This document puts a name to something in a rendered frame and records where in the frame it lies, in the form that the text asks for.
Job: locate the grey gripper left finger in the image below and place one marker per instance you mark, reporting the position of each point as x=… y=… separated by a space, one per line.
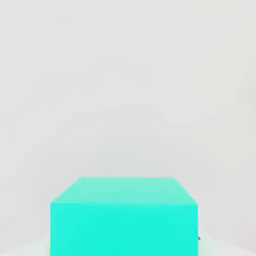
x=38 y=251

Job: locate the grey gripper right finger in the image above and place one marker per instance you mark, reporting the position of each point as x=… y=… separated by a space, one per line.
x=210 y=250

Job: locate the small turquoise cube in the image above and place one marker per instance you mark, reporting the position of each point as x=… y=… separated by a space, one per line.
x=124 y=226

